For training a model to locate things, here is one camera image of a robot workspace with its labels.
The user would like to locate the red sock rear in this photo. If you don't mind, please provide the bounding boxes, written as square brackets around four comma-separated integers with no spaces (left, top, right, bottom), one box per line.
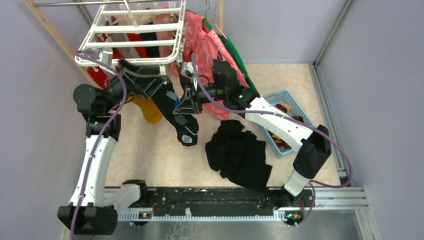
[110,14,148,61]

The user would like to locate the mustard yellow striped sock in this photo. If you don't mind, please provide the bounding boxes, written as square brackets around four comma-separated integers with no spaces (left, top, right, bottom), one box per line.
[132,96,163,125]

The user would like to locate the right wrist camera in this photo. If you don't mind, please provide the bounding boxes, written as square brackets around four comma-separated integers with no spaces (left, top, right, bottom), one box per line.
[180,61,194,80]

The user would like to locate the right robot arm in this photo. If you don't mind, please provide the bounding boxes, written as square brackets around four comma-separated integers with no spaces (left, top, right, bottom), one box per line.
[173,61,332,206]

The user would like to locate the black cloth pile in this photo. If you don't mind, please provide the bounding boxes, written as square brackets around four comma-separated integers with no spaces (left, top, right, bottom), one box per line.
[205,119,272,193]

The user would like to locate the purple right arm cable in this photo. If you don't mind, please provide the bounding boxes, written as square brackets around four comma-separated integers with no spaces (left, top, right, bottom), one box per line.
[191,52,354,229]

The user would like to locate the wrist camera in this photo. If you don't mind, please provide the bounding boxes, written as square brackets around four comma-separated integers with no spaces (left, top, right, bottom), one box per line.
[99,47,113,66]
[180,61,194,80]

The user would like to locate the light blue plastic basket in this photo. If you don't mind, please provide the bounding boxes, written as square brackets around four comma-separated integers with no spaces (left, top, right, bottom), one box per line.
[258,89,314,159]

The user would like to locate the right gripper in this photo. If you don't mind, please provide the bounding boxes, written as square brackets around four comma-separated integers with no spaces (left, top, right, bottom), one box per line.
[172,78,227,116]

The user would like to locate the pink printed shirt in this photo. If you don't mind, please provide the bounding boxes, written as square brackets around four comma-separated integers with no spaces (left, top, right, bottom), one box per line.
[153,9,253,121]

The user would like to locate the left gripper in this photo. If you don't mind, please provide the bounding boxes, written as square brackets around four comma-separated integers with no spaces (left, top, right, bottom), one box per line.
[103,57,168,113]

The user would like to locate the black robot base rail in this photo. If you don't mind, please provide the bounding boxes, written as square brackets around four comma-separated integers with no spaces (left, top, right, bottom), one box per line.
[99,186,369,228]

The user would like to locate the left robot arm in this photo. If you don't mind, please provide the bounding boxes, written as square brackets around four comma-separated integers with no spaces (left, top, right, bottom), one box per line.
[57,58,168,239]

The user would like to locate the red patterned sock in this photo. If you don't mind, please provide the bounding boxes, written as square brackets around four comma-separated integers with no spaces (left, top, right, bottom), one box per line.
[87,66,110,89]

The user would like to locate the green garment on hanger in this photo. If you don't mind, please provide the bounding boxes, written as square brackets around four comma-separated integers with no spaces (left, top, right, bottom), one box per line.
[182,10,256,90]

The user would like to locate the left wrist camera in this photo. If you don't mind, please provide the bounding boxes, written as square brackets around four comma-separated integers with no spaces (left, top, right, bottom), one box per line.
[99,47,113,66]

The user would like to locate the white plastic sock hanger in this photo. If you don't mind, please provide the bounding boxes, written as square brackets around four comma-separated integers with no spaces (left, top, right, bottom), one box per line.
[78,0,186,74]

